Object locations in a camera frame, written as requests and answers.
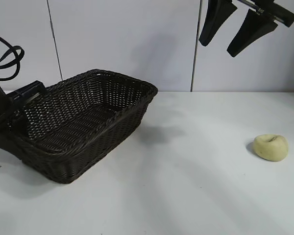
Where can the dark brown woven basket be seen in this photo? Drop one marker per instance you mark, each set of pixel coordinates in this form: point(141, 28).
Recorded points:
point(88, 127)

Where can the pale yellow egg yolk pastry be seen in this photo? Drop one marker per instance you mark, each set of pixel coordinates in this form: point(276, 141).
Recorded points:
point(270, 148)

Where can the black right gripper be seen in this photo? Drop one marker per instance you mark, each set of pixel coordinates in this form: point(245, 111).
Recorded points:
point(276, 12)

